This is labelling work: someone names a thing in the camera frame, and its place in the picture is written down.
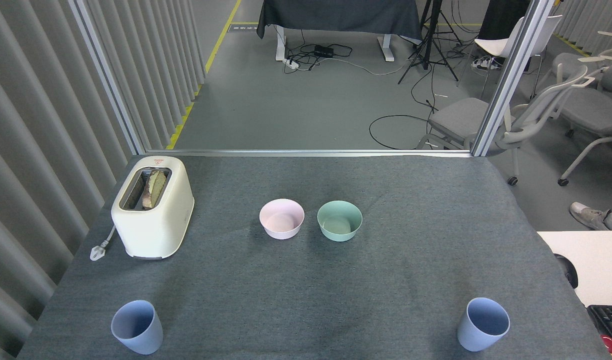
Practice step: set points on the blue plastic cup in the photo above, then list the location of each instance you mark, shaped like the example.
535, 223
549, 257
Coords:
138, 340
473, 337

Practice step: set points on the pink bowl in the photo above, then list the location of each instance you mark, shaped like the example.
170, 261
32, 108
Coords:
282, 231

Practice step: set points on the green bowl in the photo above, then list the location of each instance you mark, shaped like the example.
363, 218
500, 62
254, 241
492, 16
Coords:
339, 234

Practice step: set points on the white power strip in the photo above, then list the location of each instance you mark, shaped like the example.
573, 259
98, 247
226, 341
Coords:
291, 63
483, 62

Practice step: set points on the grey table cloth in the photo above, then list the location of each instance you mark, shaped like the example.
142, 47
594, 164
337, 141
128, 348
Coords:
386, 280

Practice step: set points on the black power adapter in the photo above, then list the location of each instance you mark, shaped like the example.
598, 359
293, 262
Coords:
324, 51

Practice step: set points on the bread slice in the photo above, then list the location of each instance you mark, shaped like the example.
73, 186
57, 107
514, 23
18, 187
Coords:
155, 187

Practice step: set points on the cream toaster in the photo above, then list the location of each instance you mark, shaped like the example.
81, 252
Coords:
156, 230

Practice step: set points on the grey office chair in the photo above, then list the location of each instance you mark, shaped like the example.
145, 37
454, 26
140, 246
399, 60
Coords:
568, 62
593, 112
458, 117

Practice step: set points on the dark cloth covered table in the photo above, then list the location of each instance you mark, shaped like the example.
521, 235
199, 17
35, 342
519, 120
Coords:
336, 15

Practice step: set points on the black tripod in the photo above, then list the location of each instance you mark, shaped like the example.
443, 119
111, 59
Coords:
428, 45

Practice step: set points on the white plastic chair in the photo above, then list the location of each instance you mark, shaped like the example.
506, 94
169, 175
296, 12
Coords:
498, 45

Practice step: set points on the black computer mouse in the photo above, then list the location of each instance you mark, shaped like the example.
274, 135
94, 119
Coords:
568, 272

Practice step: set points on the person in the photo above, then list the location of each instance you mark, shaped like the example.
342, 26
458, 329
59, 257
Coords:
588, 216

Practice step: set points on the white desk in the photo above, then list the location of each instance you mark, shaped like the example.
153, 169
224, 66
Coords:
596, 260

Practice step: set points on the black keyboard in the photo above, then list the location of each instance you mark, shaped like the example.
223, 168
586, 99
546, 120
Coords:
611, 317

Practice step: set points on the red round object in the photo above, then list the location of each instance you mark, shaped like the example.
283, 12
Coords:
610, 345

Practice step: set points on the silver frame rail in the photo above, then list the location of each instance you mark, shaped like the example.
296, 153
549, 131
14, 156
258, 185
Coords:
306, 152

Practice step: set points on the silver frame post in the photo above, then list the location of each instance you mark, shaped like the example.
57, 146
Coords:
108, 75
511, 75

